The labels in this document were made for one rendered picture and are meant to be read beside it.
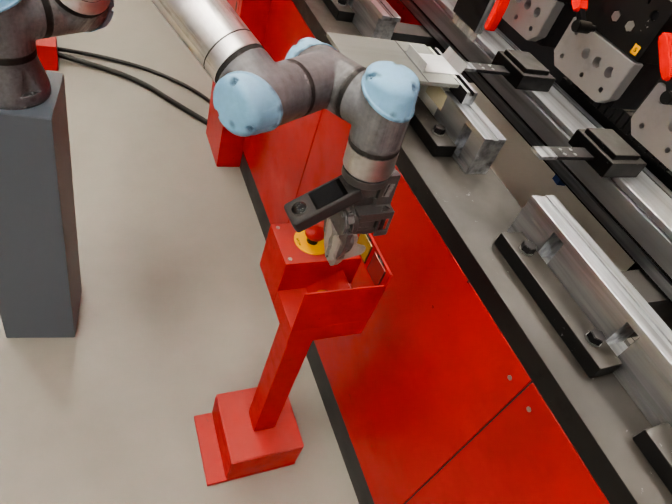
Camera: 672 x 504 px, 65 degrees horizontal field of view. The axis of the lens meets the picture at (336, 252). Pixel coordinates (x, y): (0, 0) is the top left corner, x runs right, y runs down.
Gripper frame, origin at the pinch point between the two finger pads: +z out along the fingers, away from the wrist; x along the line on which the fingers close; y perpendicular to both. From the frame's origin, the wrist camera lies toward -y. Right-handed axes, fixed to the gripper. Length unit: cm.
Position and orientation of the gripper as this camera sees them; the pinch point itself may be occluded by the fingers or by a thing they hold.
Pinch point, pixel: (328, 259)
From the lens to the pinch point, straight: 91.5
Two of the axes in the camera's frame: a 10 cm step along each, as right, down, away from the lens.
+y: 9.2, -1.3, 3.7
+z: -2.0, 6.7, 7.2
